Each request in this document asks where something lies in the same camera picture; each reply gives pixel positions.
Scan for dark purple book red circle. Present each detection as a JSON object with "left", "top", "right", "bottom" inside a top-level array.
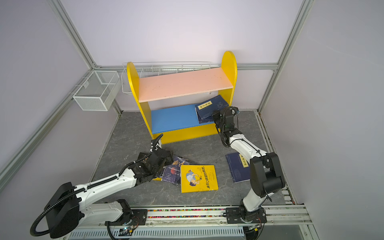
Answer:
[{"left": 162, "top": 156, "right": 190, "bottom": 186}]

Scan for black book orange characters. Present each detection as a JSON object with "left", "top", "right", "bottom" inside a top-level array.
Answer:
[{"left": 136, "top": 153, "right": 150, "bottom": 163}]

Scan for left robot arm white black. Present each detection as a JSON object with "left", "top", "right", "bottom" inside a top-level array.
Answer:
[{"left": 30, "top": 135, "right": 173, "bottom": 239}]

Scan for yellow cartoon cover book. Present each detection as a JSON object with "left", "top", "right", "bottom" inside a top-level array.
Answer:
[{"left": 181, "top": 165, "right": 219, "bottom": 193}]

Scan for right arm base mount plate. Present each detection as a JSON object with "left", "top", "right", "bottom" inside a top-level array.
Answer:
[{"left": 223, "top": 206, "right": 267, "bottom": 224}]

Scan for aluminium rail with colourful strip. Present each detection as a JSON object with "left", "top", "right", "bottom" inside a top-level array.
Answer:
[{"left": 78, "top": 204, "right": 313, "bottom": 230}]

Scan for white vent grille panel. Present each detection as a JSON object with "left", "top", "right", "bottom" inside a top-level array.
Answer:
[{"left": 63, "top": 226, "right": 245, "bottom": 240}]

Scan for yellow shelf with pink and blue boards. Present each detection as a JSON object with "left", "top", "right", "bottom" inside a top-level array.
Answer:
[{"left": 126, "top": 51, "right": 238, "bottom": 144}]

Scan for navy book yellow label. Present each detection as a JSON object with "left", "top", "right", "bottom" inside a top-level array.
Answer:
[
  {"left": 195, "top": 95, "right": 229, "bottom": 119},
  {"left": 226, "top": 153, "right": 250, "bottom": 183},
  {"left": 196, "top": 111, "right": 214, "bottom": 124}
]

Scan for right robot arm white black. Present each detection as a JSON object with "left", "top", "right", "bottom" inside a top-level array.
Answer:
[{"left": 213, "top": 107, "right": 286, "bottom": 221}]

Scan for white mesh box basket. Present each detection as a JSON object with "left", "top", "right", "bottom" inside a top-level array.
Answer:
[{"left": 73, "top": 71, "right": 122, "bottom": 112}]

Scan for white wire rack basket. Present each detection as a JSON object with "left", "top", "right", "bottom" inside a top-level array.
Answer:
[{"left": 120, "top": 63, "right": 215, "bottom": 96}]

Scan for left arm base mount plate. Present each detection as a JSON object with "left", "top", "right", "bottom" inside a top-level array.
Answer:
[{"left": 109, "top": 209, "right": 148, "bottom": 226}]

